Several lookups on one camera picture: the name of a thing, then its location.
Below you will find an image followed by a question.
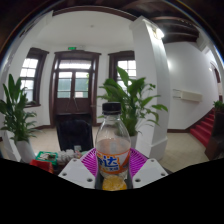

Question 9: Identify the tray of small white packets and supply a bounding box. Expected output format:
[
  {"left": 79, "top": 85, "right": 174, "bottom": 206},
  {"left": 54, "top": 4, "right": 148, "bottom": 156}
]
[{"left": 57, "top": 148, "right": 83, "bottom": 165}]

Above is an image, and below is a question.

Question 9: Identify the black office chair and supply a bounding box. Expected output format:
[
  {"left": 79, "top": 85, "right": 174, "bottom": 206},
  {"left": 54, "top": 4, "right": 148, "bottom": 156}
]
[{"left": 54, "top": 113, "right": 95, "bottom": 153}]

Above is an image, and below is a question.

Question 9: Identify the dark wooden stair railing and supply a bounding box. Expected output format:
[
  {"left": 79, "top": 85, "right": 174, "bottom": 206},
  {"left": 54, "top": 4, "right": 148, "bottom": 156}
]
[{"left": 204, "top": 109, "right": 224, "bottom": 161}]

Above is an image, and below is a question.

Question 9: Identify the white wall air conditioner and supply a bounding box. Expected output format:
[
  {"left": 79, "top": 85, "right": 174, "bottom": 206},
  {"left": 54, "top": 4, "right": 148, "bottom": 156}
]
[{"left": 172, "top": 88, "right": 204, "bottom": 103}]

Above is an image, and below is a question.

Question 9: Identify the green box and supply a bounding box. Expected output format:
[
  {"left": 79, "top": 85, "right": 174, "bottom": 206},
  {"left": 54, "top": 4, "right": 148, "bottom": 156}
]
[{"left": 35, "top": 150, "right": 60, "bottom": 166}]

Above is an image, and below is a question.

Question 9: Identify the dark-framed window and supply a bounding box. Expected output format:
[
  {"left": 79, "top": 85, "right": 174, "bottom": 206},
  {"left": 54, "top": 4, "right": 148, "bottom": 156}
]
[
  {"left": 107, "top": 49, "right": 137, "bottom": 92},
  {"left": 18, "top": 47, "right": 50, "bottom": 108}
]

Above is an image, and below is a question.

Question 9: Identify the orange drink bottle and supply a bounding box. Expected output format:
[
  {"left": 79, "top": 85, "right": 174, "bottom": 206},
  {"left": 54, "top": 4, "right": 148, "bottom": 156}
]
[{"left": 95, "top": 101, "right": 132, "bottom": 192}]

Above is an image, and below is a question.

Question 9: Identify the dark wooden double door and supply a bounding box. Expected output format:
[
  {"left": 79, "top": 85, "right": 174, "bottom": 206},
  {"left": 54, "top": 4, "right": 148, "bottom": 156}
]
[{"left": 48, "top": 49, "right": 102, "bottom": 128}]

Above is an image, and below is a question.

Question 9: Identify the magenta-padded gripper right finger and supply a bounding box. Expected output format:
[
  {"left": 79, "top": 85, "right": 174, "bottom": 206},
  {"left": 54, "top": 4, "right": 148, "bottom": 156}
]
[{"left": 126, "top": 147, "right": 169, "bottom": 190}]

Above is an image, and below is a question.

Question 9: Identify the large potted plant, white pot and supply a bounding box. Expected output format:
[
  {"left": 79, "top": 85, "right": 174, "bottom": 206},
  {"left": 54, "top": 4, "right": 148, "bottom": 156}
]
[{"left": 96, "top": 65, "right": 169, "bottom": 150}]

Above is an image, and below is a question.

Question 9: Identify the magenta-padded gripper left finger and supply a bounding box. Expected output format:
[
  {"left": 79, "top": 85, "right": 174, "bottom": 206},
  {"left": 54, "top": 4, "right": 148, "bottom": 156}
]
[{"left": 58, "top": 148, "right": 101, "bottom": 190}]

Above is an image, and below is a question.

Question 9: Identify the red-carpeted staircase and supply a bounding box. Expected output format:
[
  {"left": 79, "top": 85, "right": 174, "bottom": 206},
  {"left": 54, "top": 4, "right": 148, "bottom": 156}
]
[{"left": 189, "top": 108, "right": 218, "bottom": 148}]

